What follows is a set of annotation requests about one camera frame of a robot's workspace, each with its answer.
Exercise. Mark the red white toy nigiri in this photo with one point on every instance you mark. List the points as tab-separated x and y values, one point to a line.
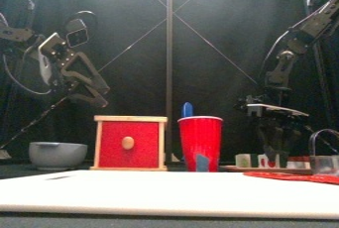
300	163

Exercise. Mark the blue stick in cup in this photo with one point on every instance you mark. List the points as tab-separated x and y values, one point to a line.
188	109

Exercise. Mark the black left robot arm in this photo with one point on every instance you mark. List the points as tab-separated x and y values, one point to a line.
15	35

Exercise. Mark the white frame corner bracket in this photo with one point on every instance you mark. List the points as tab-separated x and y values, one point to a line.
5	154

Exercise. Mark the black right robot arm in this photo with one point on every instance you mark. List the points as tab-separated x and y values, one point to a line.
313	23

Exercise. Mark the pink rectangular plate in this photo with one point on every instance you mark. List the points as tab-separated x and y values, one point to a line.
234	169

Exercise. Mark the vertical frame post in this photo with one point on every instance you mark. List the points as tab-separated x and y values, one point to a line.
170	40

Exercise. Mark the small blue block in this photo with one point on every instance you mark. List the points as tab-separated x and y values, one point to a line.
204	164

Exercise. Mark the red toy knife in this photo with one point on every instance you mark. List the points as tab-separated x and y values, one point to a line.
301	177

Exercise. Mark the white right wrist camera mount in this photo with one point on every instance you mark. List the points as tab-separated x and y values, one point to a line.
274	108

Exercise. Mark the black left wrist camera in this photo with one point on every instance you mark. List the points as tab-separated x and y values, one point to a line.
78	35

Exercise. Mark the grey bowl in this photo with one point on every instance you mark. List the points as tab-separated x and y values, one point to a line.
58	156

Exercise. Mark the white cutting board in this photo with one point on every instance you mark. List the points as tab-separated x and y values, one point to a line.
154	192

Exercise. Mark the wooden box with red drawer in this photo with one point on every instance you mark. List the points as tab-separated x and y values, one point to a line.
110	152

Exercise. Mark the purple bowl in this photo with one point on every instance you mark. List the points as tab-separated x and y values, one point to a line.
201	136

